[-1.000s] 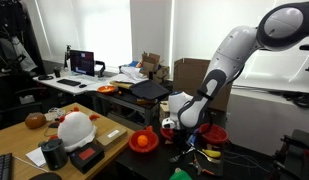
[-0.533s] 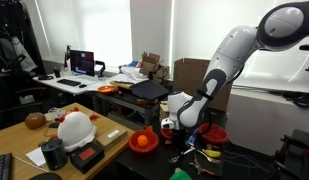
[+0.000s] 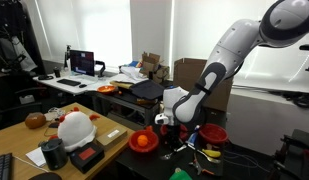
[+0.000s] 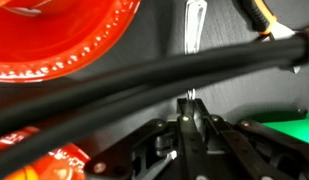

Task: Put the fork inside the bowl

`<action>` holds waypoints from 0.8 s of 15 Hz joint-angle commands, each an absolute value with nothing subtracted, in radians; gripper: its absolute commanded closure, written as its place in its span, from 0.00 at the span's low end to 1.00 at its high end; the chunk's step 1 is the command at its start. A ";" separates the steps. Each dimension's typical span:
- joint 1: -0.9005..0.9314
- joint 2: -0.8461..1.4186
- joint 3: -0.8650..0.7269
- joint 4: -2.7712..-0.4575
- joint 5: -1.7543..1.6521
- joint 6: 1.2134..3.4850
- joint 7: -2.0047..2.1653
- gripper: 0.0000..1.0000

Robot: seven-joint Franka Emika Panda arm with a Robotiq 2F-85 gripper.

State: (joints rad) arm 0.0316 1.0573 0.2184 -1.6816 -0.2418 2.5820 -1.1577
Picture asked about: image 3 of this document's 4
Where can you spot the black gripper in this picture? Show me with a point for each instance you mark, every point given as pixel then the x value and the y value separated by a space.
pixel 174 131

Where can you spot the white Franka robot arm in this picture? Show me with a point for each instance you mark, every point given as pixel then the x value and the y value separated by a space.
pixel 227 56

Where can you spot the large red plastic bowl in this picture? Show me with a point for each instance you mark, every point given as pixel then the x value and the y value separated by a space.
pixel 214 135

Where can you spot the orange bowl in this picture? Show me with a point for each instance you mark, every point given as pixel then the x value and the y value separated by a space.
pixel 107 89

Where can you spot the blue white tube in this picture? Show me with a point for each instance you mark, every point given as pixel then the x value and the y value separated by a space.
pixel 193 138

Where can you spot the green plastic toy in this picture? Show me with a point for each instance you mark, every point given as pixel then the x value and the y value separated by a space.
pixel 180 175

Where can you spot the orange ball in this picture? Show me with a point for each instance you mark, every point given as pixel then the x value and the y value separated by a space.
pixel 142 140

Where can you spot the yellow banana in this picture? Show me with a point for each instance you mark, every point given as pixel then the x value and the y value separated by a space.
pixel 211 153

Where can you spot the dark blue bin lid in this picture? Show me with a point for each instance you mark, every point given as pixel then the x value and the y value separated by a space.
pixel 147 89

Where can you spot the metal rack table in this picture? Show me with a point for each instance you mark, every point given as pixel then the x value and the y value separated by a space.
pixel 127 103

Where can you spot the small tan cardboard box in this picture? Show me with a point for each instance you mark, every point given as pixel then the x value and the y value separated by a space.
pixel 110 136

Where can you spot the large cardboard box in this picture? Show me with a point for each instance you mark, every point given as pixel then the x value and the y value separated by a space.
pixel 187 76

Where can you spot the white paper pile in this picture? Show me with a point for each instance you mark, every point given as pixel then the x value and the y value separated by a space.
pixel 132 73

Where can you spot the small open cardboard box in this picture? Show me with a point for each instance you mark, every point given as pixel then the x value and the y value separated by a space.
pixel 150 65

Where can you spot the black box red label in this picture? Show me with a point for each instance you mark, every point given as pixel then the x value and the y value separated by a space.
pixel 87 156

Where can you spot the white plush toy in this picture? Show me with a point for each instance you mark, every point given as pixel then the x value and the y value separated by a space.
pixel 75 130

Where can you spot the black headphones stand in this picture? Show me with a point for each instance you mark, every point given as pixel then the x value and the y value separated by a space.
pixel 100 66

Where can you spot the black computer mouse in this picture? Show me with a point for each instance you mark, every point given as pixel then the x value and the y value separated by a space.
pixel 82 86

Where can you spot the black cylindrical cup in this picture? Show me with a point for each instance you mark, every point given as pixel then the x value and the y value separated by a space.
pixel 54 155

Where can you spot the clear glass jar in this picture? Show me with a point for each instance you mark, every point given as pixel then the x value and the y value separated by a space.
pixel 56 113

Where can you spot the black desk keyboard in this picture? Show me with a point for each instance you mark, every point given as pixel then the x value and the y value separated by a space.
pixel 69 82

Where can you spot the lit computer monitor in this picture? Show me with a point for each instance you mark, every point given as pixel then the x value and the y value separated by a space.
pixel 82 62

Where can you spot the white desk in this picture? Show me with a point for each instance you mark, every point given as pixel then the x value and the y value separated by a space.
pixel 60 87

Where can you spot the black oblong case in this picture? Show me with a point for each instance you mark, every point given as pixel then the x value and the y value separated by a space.
pixel 45 176

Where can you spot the black mug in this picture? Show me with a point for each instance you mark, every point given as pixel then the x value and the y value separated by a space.
pixel 57 72

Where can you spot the white paper sheet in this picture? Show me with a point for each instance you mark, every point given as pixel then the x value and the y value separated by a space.
pixel 35 156

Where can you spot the brown football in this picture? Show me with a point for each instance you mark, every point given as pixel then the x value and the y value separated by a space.
pixel 35 120

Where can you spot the wooden table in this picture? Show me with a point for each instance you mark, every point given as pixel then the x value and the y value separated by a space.
pixel 14 140

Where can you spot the dark keyboard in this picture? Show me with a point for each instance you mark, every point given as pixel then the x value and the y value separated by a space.
pixel 2 166

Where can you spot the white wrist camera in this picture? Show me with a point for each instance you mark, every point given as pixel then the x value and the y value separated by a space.
pixel 161 119

